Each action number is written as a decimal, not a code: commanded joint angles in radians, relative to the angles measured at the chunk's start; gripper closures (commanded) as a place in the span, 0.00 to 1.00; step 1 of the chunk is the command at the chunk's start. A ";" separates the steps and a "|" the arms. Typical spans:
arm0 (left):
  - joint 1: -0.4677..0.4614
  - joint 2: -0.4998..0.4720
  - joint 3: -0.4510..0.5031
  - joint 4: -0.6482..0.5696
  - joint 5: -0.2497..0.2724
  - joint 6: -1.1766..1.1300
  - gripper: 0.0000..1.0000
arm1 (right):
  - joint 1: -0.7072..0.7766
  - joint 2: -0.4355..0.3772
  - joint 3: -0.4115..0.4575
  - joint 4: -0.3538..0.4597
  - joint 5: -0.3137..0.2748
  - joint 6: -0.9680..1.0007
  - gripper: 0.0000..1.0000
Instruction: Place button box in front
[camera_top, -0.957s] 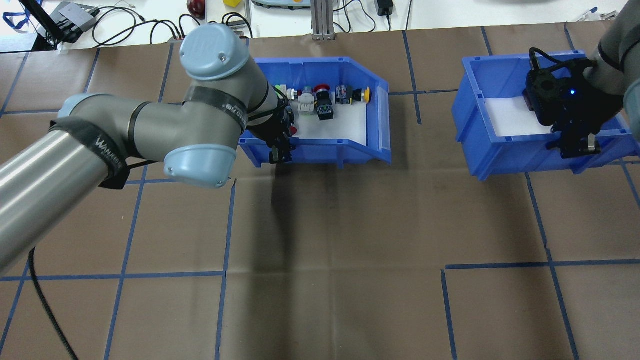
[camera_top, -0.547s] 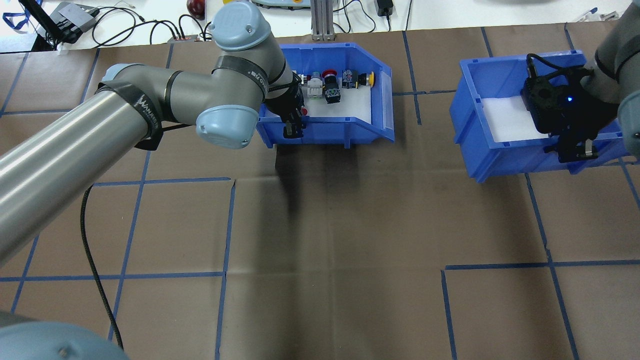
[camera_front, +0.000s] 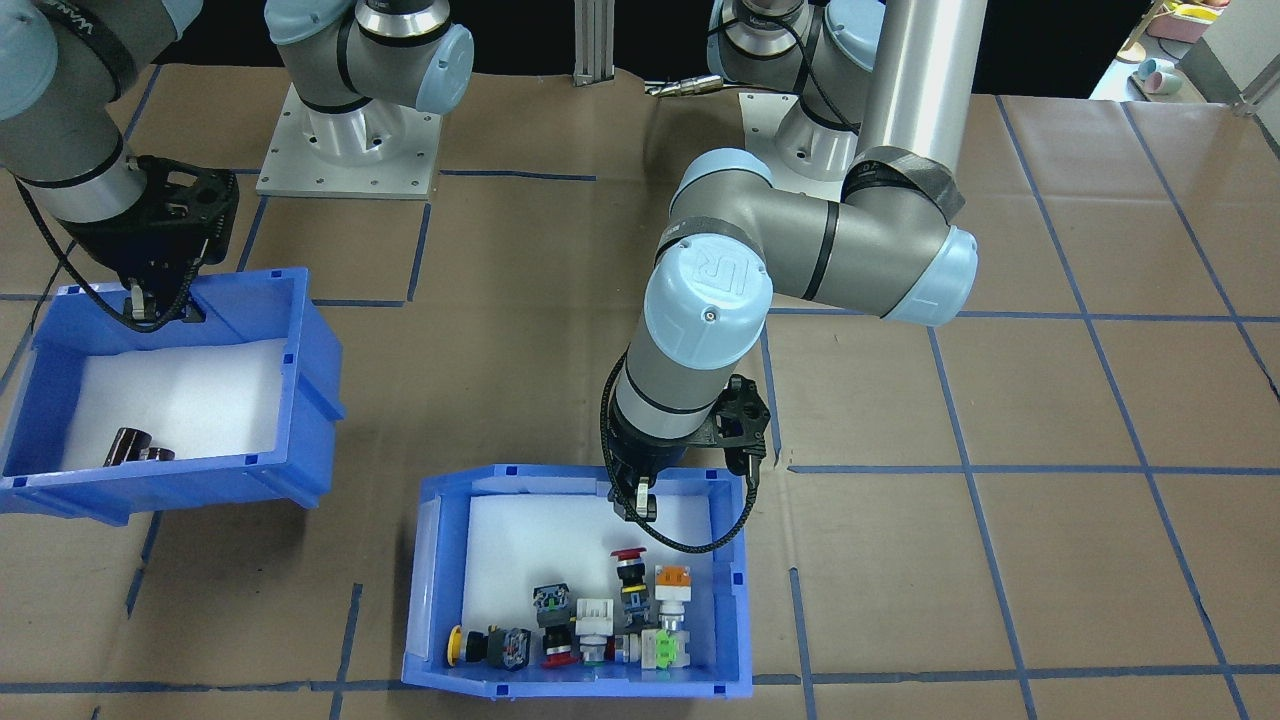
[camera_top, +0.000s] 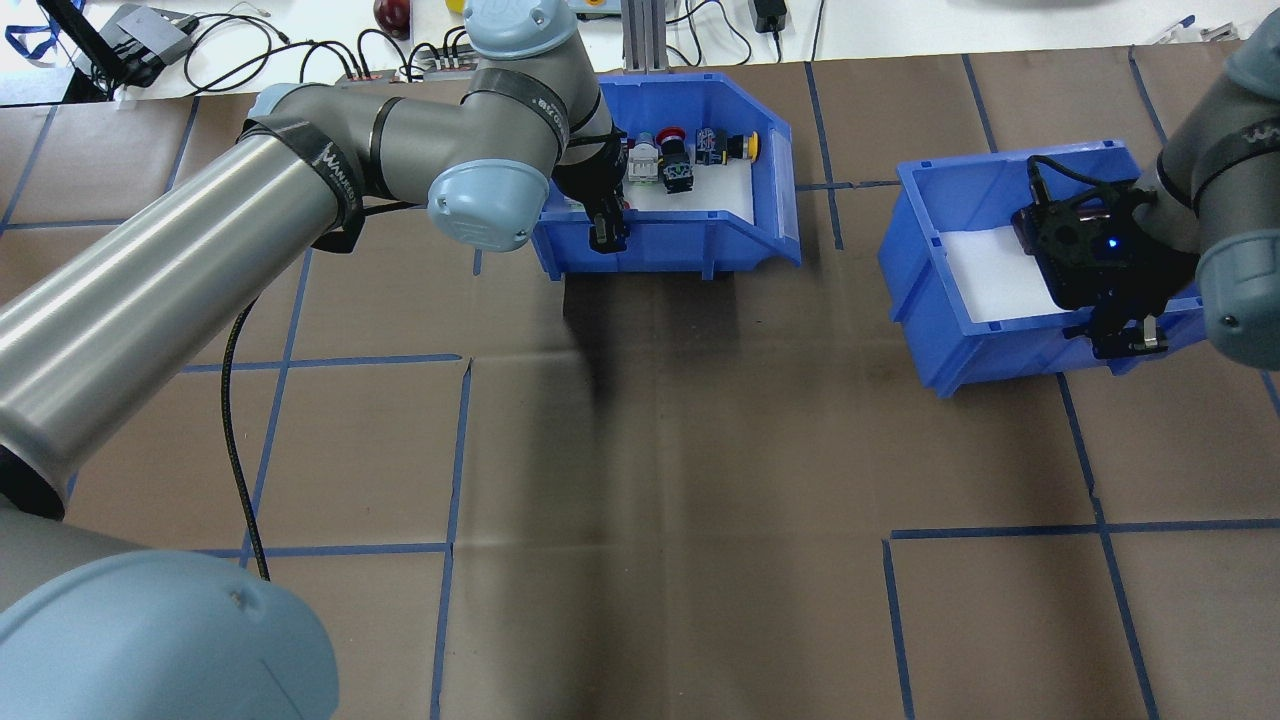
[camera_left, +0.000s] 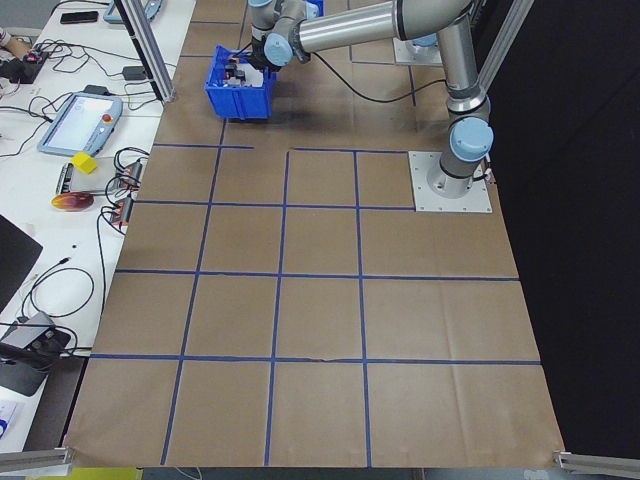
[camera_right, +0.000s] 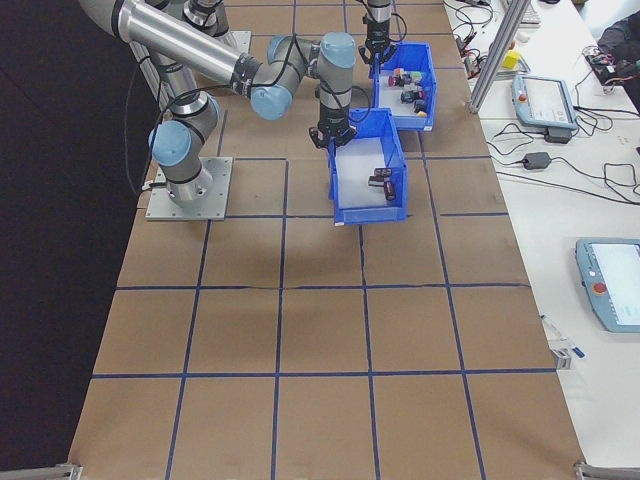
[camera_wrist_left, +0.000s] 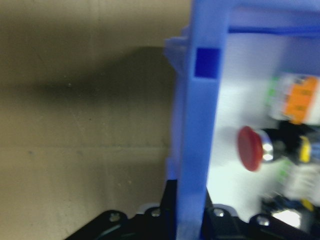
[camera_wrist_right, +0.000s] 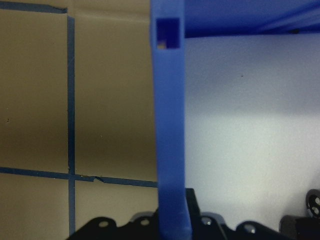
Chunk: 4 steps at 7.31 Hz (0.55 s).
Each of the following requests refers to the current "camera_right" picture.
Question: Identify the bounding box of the white foam bin liner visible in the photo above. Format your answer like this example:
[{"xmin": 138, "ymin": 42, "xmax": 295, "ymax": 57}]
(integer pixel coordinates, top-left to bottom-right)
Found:
[{"xmin": 333, "ymin": 139, "xmax": 404, "ymax": 209}]

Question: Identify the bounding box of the pile of small parts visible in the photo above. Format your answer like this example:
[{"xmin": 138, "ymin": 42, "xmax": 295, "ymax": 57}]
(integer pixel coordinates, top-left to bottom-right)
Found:
[{"xmin": 377, "ymin": 69, "xmax": 431, "ymax": 119}]

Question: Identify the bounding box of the black jacket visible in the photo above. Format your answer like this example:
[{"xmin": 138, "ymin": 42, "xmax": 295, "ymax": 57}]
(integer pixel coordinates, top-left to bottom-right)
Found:
[{"xmin": 597, "ymin": 14, "xmax": 640, "ymax": 94}]

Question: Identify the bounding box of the aluminium profile post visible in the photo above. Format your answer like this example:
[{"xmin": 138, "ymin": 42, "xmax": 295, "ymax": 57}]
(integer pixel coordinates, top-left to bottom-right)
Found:
[{"xmin": 465, "ymin": 0, "xmax": 531, "ymax": 115}]

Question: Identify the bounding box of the electronics board with wires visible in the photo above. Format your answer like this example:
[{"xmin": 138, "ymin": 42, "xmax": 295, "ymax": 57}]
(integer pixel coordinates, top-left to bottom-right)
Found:
[{"xmin": 582, "ymin": 45, "xmax": 624, "ymax": 96}]

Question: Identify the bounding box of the small grey electronic device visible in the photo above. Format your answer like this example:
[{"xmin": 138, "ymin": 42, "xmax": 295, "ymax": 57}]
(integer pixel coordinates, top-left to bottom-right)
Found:
[{"xmin": 462, "ymin": 52, "xmax": 489, "ymax": 80}]

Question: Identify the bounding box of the black pendant cable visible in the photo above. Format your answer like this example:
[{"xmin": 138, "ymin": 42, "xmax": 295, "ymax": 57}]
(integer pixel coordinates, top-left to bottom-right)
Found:
[{"xmin": 573, "ymin": 103, "xmax": 640, "ymax": 140}]

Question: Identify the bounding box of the grey blue teach pendant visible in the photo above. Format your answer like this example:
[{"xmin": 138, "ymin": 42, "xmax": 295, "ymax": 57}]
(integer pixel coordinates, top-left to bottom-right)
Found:
[
  {"xmin": 573, "ymin": 237, "xmax": 640, "ymax": 335},
  {"xmin": 509, "ymin": 73, "xmax": 580, "ymax": 130}
]

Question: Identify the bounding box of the blue bin with few parts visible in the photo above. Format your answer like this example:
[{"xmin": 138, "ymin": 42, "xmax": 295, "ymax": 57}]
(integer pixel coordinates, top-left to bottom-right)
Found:
[{"xmin": 327, "ymin": 107, "xmax": 409, "ymax": 227}]

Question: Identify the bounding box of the blue bin with push buttons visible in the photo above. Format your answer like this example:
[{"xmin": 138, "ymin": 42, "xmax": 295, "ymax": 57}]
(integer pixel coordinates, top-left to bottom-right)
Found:
[{"xmin": 368, "ymin": 42, "xmax": 437, "ymax": 133}]

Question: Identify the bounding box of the white keyboard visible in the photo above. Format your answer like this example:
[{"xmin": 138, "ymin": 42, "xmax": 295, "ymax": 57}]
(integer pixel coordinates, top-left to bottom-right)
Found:
[{"xmin": 519, "ymin": 0, "xmax": 544, "ymax": 26}]

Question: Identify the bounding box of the black frame cover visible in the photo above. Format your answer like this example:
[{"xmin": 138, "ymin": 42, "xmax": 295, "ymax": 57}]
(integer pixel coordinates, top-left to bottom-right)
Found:
[{"xmin": 0, "ymin": 0, "xmax": 169, "ymax": 474}]

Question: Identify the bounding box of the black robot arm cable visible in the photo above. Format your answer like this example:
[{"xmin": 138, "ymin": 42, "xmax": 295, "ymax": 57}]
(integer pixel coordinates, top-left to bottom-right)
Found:
[{"xmin": 123, "ymin": 49, "xmax": 174, "ymax": 197}]

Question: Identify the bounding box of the metal corner bracket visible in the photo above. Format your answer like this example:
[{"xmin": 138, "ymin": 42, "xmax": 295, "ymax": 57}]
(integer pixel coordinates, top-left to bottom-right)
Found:
[
  {"xmin": 572, "ymin": 460, "xmax": 640, "ymax": 480},
  {"xmin": 0, "ymin": 462, "xmax": 84, "ymax": 480}
]

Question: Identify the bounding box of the black adapter cable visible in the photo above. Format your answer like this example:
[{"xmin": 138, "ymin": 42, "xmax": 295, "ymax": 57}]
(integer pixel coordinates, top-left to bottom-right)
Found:
[
  {"xmin": 549, "ymin": 155, "xmax": 640, "ymax": 206},
  {"xmin": 485, "ymin": 122, "xmax": 534, "ymax": 169}
]

